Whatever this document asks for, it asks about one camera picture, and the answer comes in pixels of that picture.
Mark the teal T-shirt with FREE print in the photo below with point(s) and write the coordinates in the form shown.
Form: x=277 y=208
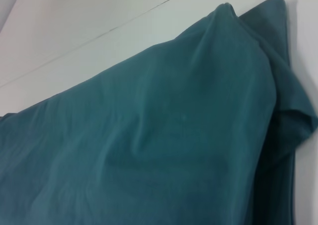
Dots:
x=149 y=135

